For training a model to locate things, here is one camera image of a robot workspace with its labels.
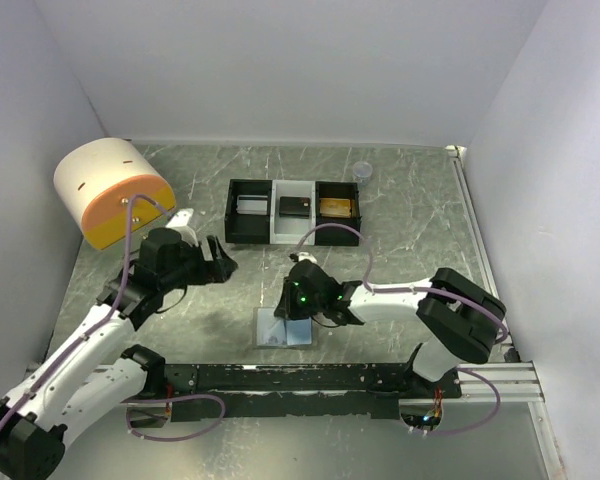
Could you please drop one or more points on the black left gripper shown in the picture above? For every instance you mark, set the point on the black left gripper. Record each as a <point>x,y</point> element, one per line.
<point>222,264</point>

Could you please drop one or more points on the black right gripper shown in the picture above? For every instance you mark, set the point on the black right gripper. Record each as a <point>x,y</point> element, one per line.
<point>285,307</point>

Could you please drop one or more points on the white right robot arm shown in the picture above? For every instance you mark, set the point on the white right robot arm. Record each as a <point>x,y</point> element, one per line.
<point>465,321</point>

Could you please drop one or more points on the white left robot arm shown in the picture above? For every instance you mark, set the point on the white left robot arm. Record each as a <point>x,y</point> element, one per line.
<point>43,415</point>

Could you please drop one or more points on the white VIP card in holder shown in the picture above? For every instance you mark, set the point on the white VIP card in holder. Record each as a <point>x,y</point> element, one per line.
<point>271,332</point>

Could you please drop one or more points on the silver cards stack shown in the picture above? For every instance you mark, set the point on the silver cards stack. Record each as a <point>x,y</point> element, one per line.
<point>252,205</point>

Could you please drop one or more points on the black cards stack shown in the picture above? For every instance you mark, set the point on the black cards stack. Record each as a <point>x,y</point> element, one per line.
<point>294,207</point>

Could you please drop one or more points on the gold cards stack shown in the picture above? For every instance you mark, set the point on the gold cards stack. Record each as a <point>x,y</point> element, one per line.
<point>336,207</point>

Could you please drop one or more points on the black left tray compartment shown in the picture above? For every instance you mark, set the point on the black left tray compartment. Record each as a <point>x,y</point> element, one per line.
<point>247,218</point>

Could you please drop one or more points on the black tray compartment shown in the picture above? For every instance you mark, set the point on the black tray compartment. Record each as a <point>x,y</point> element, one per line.
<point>341,235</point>
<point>247,218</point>

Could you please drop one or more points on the white middle tray compartment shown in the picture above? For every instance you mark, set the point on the white middle tray compartment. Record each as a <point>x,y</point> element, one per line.
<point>290,230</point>

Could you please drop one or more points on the black right tray compartment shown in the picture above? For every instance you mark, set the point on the black right tray compartment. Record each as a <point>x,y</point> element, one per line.
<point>341,235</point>

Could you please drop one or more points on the white orange yellow drawer cabinet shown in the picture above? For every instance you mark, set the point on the white orange yellow drawer cabinet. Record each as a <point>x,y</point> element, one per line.
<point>96,182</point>

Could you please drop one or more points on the small clear plastic cup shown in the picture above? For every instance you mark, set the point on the small clear plastic cup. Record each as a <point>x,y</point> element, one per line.
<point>362,172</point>

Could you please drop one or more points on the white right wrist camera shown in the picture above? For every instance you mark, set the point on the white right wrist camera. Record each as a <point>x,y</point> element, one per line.
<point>297,257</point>

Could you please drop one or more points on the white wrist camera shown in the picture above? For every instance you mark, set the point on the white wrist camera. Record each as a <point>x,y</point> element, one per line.
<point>182,222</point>
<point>297,257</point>

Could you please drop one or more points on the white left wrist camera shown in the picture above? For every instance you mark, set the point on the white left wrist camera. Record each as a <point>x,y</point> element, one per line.
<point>182,222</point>

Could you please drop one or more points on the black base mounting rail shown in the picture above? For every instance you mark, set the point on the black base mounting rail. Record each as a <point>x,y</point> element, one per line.
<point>273,391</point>

